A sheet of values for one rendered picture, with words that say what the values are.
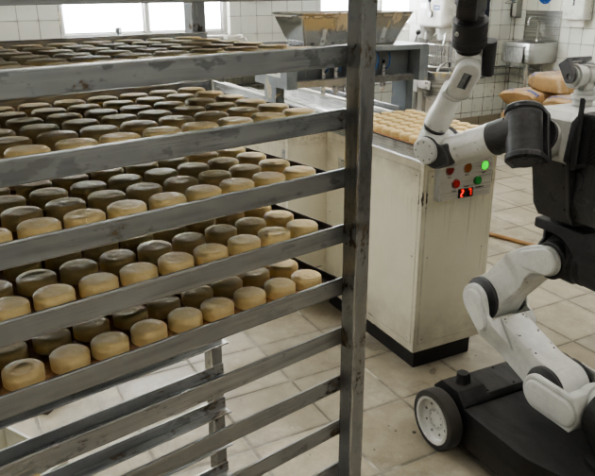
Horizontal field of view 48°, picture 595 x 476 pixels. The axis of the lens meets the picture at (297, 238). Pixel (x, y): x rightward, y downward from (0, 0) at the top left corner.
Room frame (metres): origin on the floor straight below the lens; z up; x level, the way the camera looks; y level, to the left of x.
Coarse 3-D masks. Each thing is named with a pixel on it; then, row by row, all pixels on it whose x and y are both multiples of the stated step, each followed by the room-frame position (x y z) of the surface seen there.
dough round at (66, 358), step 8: (72, 344) 0.78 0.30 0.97; (56, 352) 0.76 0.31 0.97; (64, 352) 0.76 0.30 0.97; (72, 352) 0.76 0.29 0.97; (80, 352) 0.76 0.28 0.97; (88, 352) 0.76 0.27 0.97; (56, 360) 0.74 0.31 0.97; (64, 360) 0.74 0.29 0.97; (72, 360) 0.74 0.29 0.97; (80, 360) 0.74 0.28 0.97; (88, 360) 0.76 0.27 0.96; (56, 368) 0.74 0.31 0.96; (64, 368) 0.73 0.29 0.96; (72, 368) 0.74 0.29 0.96
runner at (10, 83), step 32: (64, 64) 0.73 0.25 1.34; (96, 64) 0.75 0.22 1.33; (128, 64) 0.77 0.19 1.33; (160, 64) 0.80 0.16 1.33; (192, 64) 0.83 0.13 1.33; (224, 64) 0.86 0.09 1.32; (256, 64) 0.89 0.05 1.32; (288, 64) 0.92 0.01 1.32; (320, 64) 0.96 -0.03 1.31; (0, 96) 0.68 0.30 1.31; (32, 96) 0.71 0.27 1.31
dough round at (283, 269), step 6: (276, 264) 1.05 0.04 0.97; (282, 264) 1.05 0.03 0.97; (288, 264) 1.05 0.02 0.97; (294, 264) 1.05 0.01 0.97; (270, 270) 1.04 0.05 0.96; (276, 270) 1.03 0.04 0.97; (282, 270) 1.03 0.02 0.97; (288, 270) 1.03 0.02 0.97; (294, 270) 1.04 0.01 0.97; (276, 276) 1.03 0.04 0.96; (282, 276) 1.03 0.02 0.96; (288, 276) 1.03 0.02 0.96
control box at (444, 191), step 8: (488, 160) 2.37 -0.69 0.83; (440, 168) 2.28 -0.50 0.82; (456, 168) 2.31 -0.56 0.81; (464, 168) 2.32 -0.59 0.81; (472, 168) 2.34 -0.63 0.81; (480, 168) 2.36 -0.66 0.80; (488, 168) 2.37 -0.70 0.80; (440, 176) 2.28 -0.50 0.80; (448, 176) 2.29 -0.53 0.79; (456, 176) 2.31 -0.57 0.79; (464, 176) 2.32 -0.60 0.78; (472, 176) 2.34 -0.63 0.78; (480, 176) 2.35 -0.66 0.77; (488, 176) 2.38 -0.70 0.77; (440, 184) 2.28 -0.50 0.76; (448, 184) 2.29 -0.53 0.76; (464, 184) 2.32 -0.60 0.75; (472, 184) 2.34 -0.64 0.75; (480, 184) 2.36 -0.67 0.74; (488, 184) 2.38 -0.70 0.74; (440, 192) 2.28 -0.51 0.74; (448, 192) 2.29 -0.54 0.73; (456, 192) 2.31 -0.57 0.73; (464, 192) 2.32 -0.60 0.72; (472, 192) 2.34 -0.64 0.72; (480, 192) 2.36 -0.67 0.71; (488, 192) 2.38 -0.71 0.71; (440, 200) 2.28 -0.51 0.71
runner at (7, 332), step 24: (288, 240) 0.92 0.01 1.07; (312, 240) 0.95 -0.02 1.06; (336, 240) 0.98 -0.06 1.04; (216, 264) 0.84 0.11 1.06; (240, 264) 0.86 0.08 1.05; (264, 264) 0.89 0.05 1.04; (120, 288) 0.75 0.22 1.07; (144, 288) 0.77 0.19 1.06; (168, 288) 0.79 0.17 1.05; (192, 288) 0.81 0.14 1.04; (48, 312) 0.70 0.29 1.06; (72, 312) 0.71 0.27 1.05; (96, 312) 0.73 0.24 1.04; (0, 336) 0.66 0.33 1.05; (24, 336) 0.68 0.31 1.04
